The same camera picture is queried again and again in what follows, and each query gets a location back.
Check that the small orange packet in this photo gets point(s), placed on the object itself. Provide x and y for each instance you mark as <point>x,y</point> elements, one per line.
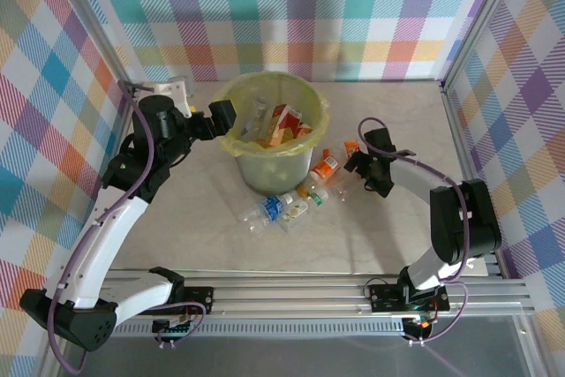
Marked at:
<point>352,146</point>

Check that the orange label orange cap bottle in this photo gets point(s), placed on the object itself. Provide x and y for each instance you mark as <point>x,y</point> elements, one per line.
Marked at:
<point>324,168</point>

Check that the green label clear bottle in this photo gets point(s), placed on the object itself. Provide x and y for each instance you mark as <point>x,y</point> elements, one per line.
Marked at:
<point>317,198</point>

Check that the small yellow cap bottle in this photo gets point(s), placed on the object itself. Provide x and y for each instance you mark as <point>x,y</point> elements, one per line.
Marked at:
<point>303,192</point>

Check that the red yellow label bottle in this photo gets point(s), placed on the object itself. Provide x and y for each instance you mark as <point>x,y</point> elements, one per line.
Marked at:
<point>287,123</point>

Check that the small white green label bottle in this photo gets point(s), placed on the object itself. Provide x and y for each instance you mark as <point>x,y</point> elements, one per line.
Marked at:
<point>296,212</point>

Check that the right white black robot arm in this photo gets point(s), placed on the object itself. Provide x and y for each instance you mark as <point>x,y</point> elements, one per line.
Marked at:
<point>463,218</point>

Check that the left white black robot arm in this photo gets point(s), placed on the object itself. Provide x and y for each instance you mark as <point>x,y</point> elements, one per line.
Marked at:
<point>106,236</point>

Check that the translucent green plastic bin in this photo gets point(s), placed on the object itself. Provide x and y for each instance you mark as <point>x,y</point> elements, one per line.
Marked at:
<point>273,174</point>

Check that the green bin with yellow bag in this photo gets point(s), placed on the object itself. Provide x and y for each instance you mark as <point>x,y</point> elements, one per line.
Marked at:
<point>315,99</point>

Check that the slim blue label water bottle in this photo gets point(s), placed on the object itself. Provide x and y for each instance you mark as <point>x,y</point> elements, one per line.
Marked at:
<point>270,209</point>

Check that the orange black controller board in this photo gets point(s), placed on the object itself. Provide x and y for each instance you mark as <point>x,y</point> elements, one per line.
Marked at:
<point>419,326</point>

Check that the green terminal controller board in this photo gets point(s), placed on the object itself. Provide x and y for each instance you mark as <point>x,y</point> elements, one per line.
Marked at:
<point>174,329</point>

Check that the aluminium table side rail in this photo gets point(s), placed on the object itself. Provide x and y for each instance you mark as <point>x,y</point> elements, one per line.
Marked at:
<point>456,121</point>
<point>121,138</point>

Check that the aluminium frame post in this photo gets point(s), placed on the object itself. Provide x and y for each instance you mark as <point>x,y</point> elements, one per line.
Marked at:
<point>110,46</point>
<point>481,19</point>

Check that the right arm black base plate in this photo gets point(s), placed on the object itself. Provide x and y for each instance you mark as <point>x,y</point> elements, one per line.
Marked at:
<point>384,297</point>

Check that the long aluminium mounting rail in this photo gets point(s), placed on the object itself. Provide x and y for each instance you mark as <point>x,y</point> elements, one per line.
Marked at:
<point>287,295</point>

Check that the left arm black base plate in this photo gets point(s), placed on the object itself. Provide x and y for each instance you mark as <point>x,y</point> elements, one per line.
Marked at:
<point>198,297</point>

